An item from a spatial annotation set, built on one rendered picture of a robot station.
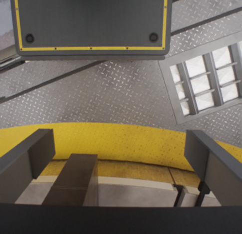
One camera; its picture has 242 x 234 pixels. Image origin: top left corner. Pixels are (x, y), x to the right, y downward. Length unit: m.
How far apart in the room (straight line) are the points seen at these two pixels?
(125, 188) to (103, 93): 0.60
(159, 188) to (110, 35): 0.84
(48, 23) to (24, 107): 0.65
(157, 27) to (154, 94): 0.47
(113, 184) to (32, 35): 0.85
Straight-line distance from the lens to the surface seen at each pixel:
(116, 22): 0.84
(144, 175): 1.21
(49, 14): 0.91
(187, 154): 0.17
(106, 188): 1.06
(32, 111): 1.33
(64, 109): 1.24
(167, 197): 1.13
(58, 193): 0.72
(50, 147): 0.17
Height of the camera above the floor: 1.15
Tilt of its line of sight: 75 degrees down
